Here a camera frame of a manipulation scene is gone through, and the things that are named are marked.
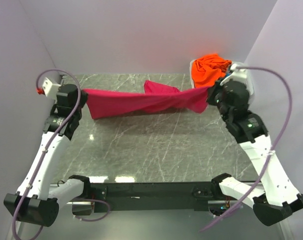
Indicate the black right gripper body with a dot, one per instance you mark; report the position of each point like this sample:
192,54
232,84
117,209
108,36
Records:
215,96

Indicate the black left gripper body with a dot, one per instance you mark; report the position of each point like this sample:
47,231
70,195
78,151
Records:
83,100

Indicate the magenta red t shirt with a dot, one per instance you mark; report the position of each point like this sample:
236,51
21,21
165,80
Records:
157,97

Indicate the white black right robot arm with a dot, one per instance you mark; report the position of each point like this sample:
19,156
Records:
278,198

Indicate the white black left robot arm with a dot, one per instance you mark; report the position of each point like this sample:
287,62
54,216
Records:
34,202

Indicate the orange t shirt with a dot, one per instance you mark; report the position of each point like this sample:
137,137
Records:
206,70

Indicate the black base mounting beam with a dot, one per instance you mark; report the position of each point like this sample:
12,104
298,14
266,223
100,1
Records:
144,196

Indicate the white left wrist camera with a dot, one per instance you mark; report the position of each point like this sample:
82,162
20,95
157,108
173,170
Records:
49,89

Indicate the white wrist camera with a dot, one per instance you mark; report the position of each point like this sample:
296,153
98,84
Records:
49,89
242,76

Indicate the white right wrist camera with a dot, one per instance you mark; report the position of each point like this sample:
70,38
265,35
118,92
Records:
242,76

